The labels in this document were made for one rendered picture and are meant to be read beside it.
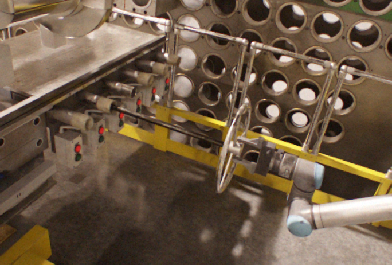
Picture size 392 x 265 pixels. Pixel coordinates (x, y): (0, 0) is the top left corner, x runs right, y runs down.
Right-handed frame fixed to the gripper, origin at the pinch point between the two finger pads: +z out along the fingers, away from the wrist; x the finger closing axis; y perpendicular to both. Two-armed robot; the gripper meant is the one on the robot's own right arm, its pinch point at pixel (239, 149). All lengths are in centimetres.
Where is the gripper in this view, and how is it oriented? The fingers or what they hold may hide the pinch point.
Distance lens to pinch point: 145.2
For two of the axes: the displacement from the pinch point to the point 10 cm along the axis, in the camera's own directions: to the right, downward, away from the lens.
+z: -9.2, -3.0, 2.5
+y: -3.4, 3.2, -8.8
